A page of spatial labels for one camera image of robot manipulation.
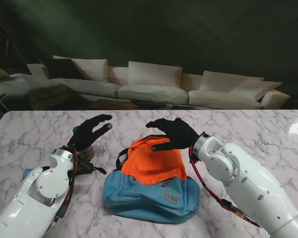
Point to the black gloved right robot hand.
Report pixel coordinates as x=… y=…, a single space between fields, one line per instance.
x=178 y=136

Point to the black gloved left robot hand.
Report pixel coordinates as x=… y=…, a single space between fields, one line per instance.
x=87 y=136

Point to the coffee bottle with green cap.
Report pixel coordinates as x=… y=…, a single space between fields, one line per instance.
x=88 y=152

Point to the orange and blue backpack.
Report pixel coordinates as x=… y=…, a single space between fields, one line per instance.
x=151 y=168

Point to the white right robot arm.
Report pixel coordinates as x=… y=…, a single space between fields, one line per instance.
x=250 y=186

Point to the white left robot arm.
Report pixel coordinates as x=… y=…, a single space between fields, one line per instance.
x=27 y=198

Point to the wooden coffee table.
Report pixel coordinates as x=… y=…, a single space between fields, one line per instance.
x=109 y=104

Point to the dark oval tray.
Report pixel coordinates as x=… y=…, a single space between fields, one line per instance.
x=149 y=103

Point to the cream sectional sofa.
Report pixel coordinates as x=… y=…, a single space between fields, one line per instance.
x=151 y=94

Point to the cream sofa back cushion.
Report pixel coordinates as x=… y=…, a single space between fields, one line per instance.
x=94 y=69
x=154 y=74
x=258 y=89
x=218 y=80

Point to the dark brown sofa cushion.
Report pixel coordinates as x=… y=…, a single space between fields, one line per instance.
x=59 y=68

